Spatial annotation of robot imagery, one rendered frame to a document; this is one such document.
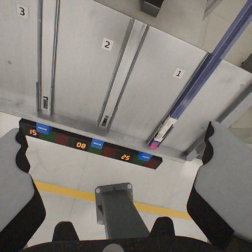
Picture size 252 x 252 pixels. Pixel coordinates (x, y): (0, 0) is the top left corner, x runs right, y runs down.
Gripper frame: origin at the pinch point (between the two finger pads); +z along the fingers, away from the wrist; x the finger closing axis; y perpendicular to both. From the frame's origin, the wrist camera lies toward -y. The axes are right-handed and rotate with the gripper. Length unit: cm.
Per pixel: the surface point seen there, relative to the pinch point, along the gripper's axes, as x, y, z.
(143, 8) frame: 7.7, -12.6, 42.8
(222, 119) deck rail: 18.0, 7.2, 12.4
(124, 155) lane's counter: 0.8, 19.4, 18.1
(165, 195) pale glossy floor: 30, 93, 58
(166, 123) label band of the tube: 8.4, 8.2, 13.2
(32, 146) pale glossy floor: -54, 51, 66
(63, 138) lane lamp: -12.8, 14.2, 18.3
